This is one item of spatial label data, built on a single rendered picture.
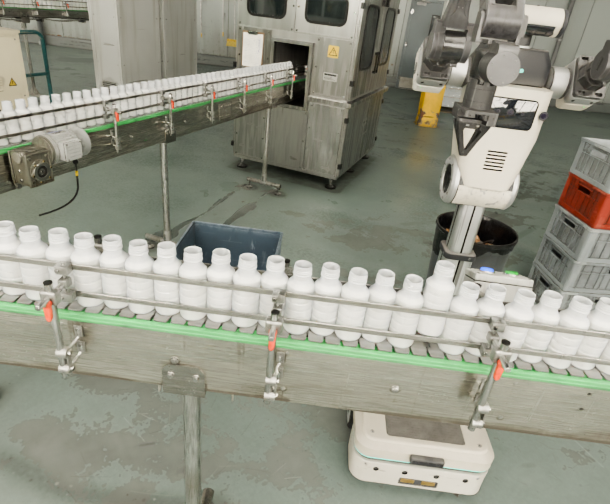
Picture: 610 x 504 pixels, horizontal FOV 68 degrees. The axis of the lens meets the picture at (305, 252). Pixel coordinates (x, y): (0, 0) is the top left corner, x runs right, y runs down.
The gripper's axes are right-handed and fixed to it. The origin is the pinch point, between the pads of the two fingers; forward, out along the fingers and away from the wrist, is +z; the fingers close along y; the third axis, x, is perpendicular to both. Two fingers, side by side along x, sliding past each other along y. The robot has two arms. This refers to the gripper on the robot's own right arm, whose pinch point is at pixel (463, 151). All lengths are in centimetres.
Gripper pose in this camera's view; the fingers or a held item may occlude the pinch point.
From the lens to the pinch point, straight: 103.4
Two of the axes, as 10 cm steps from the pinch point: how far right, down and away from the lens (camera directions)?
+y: -0.6, 4.6, -8.9
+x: 9.9, 1.2, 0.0
